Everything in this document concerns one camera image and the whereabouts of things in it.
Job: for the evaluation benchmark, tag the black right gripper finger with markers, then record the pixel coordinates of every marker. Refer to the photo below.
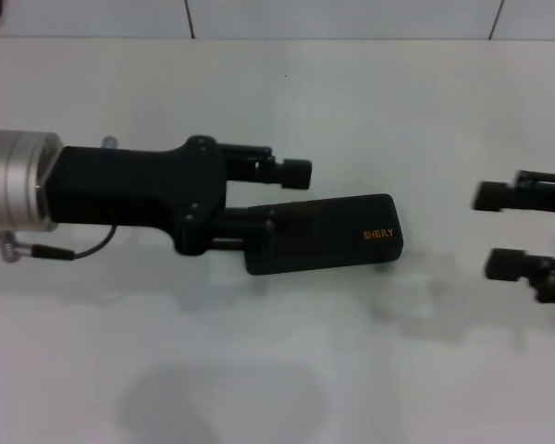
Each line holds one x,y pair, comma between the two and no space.
490,195
506,266

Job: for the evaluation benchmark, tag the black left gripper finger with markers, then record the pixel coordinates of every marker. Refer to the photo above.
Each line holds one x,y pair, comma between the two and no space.
296,173

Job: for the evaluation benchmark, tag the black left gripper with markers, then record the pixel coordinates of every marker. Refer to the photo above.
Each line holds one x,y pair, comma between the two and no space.
134,189

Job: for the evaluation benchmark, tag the black glasses case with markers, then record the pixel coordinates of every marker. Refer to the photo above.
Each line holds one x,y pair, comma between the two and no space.
337,236

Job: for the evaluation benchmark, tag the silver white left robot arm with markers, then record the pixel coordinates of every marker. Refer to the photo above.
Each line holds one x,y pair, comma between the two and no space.
14,180

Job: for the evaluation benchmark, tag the small silver cylindrical plug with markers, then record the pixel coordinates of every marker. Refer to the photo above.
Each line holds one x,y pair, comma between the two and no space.
110,142

